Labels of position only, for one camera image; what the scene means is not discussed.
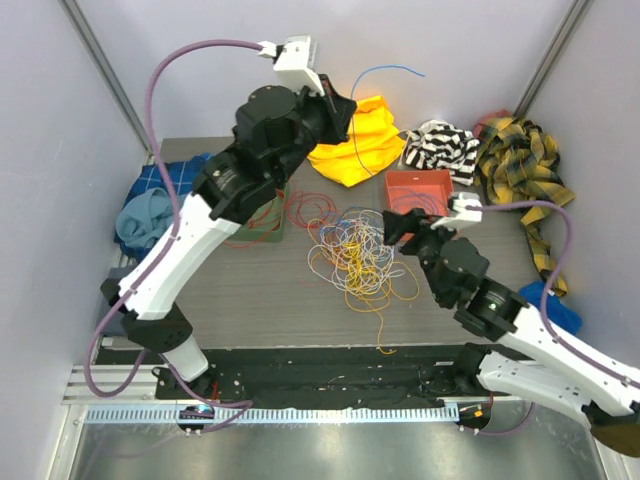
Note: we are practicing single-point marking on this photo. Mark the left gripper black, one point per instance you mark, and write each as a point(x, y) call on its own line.
point(336, 109)

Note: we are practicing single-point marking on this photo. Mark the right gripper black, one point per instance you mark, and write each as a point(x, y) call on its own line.
point(396, 225)

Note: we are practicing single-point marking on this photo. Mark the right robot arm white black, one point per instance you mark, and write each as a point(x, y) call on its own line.
point(565, 375)

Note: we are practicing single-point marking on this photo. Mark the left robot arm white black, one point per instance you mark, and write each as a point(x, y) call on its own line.
point(275, 131)

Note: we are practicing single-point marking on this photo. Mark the orange-red plastic tray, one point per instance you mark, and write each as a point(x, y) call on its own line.
point(425, 189)

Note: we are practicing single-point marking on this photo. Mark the black white striped cloth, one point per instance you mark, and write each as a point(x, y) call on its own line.
point(439, 145)

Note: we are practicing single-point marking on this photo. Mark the green plastic tray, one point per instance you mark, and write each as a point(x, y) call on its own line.
point(265, 225)

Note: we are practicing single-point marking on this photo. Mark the yellow black plaid cloth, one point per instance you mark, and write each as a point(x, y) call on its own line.
point(518, 161)

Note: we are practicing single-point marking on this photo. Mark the blue plaid cloth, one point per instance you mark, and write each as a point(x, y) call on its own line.
point(182, 175)

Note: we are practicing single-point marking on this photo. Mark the bright blue cloth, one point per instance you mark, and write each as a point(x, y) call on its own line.
point(557, 312)

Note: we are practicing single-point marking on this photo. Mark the pink cloth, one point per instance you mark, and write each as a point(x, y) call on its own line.
point(483, 121)

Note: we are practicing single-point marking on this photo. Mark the light blue cloth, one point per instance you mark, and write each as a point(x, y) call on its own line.
point(144, 219)

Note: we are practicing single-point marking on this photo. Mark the grey folded cloth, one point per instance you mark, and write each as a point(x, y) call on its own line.
point(114, 327)

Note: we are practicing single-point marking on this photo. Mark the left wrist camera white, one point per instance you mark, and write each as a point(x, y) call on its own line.
point(293, 63)

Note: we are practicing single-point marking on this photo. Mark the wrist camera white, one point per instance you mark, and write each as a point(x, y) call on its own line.
point(293, 63)
point(464, 210)

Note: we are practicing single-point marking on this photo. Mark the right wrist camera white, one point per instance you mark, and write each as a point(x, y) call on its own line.
point(464, 210)

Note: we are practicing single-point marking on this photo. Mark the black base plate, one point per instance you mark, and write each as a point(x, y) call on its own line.
point(331, 378)

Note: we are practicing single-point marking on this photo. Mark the white slotted cable duct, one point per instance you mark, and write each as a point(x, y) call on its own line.
point(191, 414)

